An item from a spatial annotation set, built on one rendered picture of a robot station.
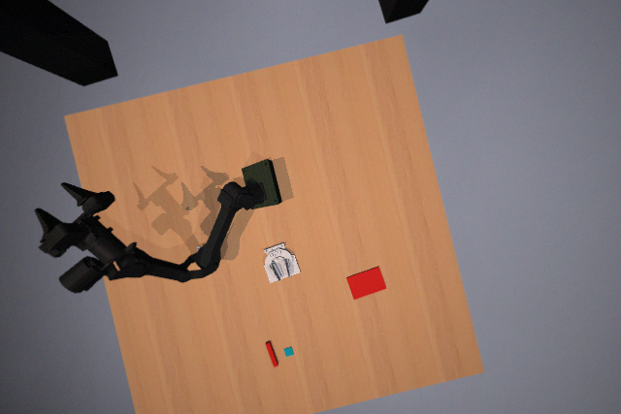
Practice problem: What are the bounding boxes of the red long bar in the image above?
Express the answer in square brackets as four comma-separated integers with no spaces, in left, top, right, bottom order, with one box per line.
[266,340,278,367]

